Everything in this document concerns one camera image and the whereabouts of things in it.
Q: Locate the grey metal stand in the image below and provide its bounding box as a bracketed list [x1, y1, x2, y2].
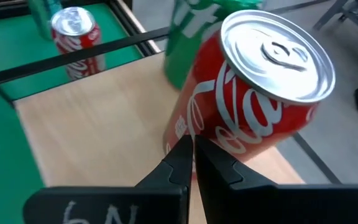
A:
[312, 0, 358, 35]

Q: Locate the wooden shelf with black legs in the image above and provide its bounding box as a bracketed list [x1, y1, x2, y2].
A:
[0, 26, 306, 224]

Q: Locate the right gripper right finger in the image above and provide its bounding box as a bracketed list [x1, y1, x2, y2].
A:
[195, 136, 358, 224]

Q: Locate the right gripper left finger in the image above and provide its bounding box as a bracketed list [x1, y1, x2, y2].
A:
[23, 135, 195, 224]

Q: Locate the slim blue silver energy can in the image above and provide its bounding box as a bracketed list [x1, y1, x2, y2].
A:
[28, 0, 63, 41]

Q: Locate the black aluminium table frame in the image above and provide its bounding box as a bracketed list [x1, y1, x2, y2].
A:
[0, 0, 163, 57]

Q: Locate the red Coca-Cola can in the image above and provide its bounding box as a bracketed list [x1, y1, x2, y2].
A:
[162, 9, 337, 175]
[50, 6, 107, 82]

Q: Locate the green Sprite can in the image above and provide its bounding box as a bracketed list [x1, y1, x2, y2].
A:
[163, 0, 264, 91]

